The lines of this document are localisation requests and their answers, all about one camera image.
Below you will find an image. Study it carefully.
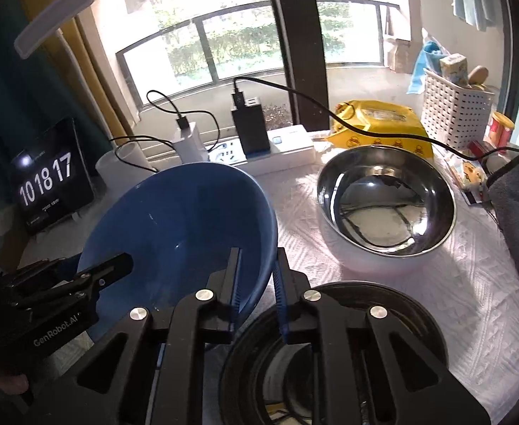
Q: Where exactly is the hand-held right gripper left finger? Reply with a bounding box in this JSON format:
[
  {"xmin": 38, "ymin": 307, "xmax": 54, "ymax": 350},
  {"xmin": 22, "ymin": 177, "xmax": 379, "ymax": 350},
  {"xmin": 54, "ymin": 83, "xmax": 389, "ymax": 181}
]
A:
[{"xmin": 31, "ymin": 247, "xmax": 243, "ymax": 425}]

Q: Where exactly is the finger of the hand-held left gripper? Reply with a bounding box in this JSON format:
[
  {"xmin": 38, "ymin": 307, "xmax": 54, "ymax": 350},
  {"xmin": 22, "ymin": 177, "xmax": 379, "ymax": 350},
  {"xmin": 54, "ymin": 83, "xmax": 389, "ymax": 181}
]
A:
[{"xmin": 71, "ymin": 252, "xmax": 135, "ymax": 296}]

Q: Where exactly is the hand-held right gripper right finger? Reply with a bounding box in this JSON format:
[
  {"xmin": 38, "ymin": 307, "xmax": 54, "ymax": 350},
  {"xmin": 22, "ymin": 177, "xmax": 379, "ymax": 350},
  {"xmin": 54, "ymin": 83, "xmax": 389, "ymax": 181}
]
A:
[{"xmin": 275, "ymin": 247, "xmax": 494, "ymax": 425}]

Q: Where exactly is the large blue bowl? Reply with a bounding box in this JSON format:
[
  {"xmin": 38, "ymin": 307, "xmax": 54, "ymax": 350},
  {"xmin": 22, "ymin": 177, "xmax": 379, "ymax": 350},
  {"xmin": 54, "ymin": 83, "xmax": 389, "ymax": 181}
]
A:
[{"xmin": 77, "ymin": 162, "xmax": 279, "ymax": 334}]

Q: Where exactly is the steel bowl light blue outside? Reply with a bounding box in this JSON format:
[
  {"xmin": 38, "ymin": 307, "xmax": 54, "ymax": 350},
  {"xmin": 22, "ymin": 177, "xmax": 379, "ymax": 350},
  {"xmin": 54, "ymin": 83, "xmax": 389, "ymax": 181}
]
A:
[{"xmin": 218, "ymin": 280, "xmax": 449, "ymax": 425}]

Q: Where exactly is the steel bowl white outside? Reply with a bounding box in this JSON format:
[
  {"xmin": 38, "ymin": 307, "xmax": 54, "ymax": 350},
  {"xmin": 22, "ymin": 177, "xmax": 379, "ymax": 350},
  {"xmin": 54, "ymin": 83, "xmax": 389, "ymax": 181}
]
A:
[{"xmin": 316, "ymin": 144, "xmax": 457, "ymax": 274}]

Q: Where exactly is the person's left hand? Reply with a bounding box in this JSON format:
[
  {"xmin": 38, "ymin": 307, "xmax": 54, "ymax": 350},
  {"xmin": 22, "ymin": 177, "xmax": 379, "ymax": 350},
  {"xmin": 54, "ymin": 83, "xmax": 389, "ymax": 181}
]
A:
[{"xmin": 0, "ymin": 371, "xmax": 30, "ymax": 396}]

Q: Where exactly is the tablet showing clock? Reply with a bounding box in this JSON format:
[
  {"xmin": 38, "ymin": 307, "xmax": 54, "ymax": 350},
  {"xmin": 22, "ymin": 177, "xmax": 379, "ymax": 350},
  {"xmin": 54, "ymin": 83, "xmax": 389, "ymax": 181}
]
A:
[{"xmin": 10, "ymin": 117, "xmax": 96, "ymax": 236}]

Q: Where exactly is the white power strip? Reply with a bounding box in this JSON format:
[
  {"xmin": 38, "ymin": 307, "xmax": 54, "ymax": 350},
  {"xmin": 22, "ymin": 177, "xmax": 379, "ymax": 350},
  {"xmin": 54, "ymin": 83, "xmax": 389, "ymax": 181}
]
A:
[{"xmin": 208, "ymin": 124, "xmax": 317, "ymax": 176}]

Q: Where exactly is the white charger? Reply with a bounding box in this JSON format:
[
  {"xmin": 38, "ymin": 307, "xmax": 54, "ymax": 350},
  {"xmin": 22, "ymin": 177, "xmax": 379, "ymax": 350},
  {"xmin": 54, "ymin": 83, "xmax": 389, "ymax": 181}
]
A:
[{"xmin": 173, "ymin": 117, "xmax": 210, "ymax": 163}]

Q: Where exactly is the black charger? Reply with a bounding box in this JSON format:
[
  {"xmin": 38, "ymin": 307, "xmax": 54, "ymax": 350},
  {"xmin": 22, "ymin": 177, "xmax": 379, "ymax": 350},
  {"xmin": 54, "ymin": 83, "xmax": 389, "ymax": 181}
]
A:
[{"xmin": 230, "ymin": 90, "xmax": 272, "ymax": 157}]

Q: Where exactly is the yellow curtain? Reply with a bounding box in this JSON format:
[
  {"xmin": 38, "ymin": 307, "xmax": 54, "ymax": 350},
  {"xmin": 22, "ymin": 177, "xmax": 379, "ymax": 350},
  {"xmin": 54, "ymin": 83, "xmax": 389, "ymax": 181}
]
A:
[{"xmin": 15, "ymin": 0, "xmax": 141, "ymax": 143}]

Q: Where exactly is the yellow wet wipes pack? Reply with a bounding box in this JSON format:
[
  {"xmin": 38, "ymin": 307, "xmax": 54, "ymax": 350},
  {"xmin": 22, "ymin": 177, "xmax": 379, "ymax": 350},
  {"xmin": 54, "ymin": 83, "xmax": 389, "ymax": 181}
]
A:
[{"xmin": 328, "ymin": 99, "xmax": 436, "ymax": 160}]

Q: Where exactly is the small snack packet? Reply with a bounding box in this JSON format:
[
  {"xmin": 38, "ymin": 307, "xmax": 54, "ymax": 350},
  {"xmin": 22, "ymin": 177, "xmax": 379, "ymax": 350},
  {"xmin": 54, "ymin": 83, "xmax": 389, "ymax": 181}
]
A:
[{"xmin": 447, "ymin": 158, "xmax": 491, "ymax": 207}]

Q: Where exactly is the teal curtain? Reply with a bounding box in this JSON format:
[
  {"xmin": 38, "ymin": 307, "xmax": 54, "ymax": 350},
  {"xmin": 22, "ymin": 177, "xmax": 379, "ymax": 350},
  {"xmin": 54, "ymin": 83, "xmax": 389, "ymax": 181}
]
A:
[{"xmin": 0, "ymin": 0, "xmax": 110, "ymax": 198}]

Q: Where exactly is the grey towel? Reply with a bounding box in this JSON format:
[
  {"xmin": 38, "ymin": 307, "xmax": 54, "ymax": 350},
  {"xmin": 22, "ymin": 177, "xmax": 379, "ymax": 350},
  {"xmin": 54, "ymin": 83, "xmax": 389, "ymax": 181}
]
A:
[{"xmin": 487, "ymin": 148, "xmax": 519, "ymax": 316}]

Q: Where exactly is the white perforated basket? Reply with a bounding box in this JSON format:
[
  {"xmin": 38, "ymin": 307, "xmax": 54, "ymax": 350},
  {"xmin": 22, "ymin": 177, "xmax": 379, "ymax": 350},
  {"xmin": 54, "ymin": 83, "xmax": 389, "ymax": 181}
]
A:
[{"xmin": 420, "ymin": 67, "xmax": 496, "ymax": 151}]

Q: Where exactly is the white desk lamp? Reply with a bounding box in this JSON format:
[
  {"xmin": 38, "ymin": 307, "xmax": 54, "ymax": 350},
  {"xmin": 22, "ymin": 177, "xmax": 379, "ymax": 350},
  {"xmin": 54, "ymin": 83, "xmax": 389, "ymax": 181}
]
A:
[{"xmin": 13, "ymin": 0, "xmax": 159, "ymax": 179}]

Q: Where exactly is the blue cloth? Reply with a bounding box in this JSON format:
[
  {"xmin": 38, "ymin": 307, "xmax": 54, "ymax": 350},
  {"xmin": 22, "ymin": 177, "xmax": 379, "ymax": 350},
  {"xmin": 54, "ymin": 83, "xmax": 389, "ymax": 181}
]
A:
[{"xmin": 407, "ymin": 40, "xmax": 443, "ymax": 96}]

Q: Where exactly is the red can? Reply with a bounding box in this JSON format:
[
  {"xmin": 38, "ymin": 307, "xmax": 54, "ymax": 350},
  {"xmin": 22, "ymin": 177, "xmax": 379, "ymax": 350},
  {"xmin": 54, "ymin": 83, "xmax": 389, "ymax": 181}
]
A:
[{"xmin": 489, "ymin": 112, "xmax": 516, "ymax": 154}]

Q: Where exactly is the yellow carton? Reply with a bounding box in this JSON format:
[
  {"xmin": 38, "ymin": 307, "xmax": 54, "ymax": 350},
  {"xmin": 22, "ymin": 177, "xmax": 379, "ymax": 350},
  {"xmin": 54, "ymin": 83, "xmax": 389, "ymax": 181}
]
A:
[{"xmin": 439, "ymin": 52, "xmax": 469, "ymax": 88}]

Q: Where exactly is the black charger cable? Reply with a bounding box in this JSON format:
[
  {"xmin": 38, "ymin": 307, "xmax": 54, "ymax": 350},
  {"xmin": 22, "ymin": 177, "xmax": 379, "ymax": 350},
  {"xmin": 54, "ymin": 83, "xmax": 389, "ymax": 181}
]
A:
[
  {"xmin": 108, "ymin": 90, "xmax": 223, "ymax": 172},
  {"xmin": 234, "ymin": 76, "xmax": 519, "ymax": 187}
]

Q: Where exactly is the black door frame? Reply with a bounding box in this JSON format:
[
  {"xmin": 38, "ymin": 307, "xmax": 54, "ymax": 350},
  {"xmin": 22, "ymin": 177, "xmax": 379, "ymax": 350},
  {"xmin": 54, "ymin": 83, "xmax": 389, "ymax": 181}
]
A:
[{"xmin": 263, "ymin": 0, "xmax": 330, "ymax": 132}]

